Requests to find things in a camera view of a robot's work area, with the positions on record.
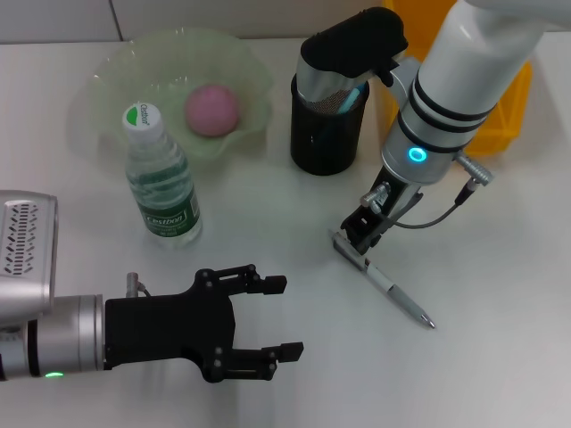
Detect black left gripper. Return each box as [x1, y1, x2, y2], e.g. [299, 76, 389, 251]
[103, 264, 305, 383]

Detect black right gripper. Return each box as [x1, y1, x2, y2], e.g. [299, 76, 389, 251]
[340, 167, 424, 255]

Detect white grey ballpoint pen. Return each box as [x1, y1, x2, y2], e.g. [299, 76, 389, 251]
[328, 228, 437, 331]

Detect blue scissors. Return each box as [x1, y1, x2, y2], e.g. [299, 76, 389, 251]
[337, 86, 366, 113]

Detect clear water bottle green label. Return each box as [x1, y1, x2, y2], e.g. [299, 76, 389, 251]
[122, 101, 203, 249]

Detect pink peach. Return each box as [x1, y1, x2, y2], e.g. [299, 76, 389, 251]
[185, 85, 240, 137]

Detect black mesh pen holder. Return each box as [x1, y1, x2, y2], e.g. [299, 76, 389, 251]
[289, 73, 370, 176]

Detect translucent green glass plate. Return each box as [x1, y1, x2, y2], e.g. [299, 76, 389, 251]
[66, 27, 274, 173]

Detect yellow plastic bin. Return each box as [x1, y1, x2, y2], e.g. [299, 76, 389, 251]
[378, 0, 534, 156]

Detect right gripper cable with plug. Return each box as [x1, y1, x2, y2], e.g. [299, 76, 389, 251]
[360, 150, 496, 231]

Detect gripper cable with plug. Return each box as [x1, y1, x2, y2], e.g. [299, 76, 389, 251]
[125, 271, 152, 298]
[360, 150, 496, 231]

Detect left gripper cable with plug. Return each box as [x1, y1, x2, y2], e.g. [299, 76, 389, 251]
[125, 271, 152, 298]

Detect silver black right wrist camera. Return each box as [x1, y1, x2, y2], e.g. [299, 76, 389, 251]
[296, 7, 410, 104]

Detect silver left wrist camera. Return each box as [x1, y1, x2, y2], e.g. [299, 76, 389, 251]
[0, 190, 60, 323]

